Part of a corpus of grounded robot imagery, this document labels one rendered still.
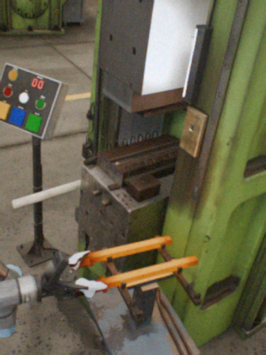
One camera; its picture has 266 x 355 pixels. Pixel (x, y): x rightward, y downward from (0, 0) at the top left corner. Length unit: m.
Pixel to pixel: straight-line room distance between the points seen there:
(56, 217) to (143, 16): 1.87
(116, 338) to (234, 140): 0.80
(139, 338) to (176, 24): 1.11
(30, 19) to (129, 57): 5.11
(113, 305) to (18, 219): 1.52
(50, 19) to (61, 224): 4.23
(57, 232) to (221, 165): 1.65
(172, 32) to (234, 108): 0.35
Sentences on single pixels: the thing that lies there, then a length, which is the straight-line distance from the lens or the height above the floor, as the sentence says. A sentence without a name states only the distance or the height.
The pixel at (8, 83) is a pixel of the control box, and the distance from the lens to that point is 2.23.
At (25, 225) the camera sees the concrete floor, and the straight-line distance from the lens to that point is 3.03.
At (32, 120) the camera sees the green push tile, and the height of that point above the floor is 1.02.
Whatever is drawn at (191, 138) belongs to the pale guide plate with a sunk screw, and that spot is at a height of 1.25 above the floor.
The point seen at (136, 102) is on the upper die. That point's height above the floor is 1.31.
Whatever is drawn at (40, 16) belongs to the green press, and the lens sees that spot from 6.70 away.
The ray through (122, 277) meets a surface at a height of 0.94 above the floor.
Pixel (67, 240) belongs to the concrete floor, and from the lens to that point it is 2.92.
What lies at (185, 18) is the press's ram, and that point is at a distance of 1.61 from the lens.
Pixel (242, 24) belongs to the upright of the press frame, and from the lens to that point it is 1.42.
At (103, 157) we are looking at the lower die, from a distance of 1.91.
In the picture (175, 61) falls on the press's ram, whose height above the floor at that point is 1.48.
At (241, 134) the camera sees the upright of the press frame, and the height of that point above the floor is 1.35.
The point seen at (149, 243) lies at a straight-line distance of 1.57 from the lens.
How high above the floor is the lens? 2.00
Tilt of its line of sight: 34 degrees down
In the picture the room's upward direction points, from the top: 8 degrees clockwise
